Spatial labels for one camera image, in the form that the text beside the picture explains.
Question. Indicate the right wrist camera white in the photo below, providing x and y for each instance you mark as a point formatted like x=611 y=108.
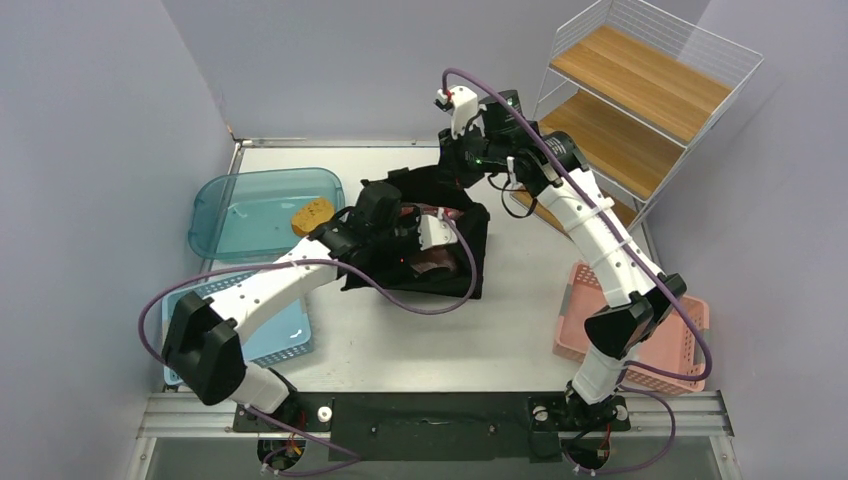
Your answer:
x=462 y=104

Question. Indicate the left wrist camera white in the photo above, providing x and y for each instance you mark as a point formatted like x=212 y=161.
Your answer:
x=435 y=232

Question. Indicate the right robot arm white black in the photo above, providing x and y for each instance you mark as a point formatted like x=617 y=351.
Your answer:
x=491 y=135

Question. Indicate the blue perforated plastic basket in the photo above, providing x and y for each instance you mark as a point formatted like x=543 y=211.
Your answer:
x=285 y=336

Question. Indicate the black fabric grocery bag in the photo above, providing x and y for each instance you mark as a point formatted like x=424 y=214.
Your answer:
x=421 y=185

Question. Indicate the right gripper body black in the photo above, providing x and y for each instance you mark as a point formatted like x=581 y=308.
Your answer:
x=470 y=155

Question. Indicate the brown bread slice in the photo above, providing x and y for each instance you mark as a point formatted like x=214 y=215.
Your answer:
x=311 y=215

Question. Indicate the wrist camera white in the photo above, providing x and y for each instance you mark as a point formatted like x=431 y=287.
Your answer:
x=462 y=104
x=435 y=232

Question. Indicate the pink perforated plastic basket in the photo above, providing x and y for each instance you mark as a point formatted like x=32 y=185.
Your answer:
x=671 y=348

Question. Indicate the white wire wooden shelf rack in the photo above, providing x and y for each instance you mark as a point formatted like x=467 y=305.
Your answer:
x=638 y=89

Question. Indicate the pink plastic grocery bag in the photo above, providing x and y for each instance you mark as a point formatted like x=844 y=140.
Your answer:
x=439 y=257

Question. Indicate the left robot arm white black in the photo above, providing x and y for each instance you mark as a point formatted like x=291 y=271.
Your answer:
x=205 y=337

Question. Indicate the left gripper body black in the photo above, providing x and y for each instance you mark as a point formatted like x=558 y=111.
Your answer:
x=400 y=236

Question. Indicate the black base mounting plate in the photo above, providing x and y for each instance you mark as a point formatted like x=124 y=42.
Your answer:
x=449 y=426

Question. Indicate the teal transparent plastic tray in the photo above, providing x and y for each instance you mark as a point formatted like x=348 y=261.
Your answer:
x=246 y=216

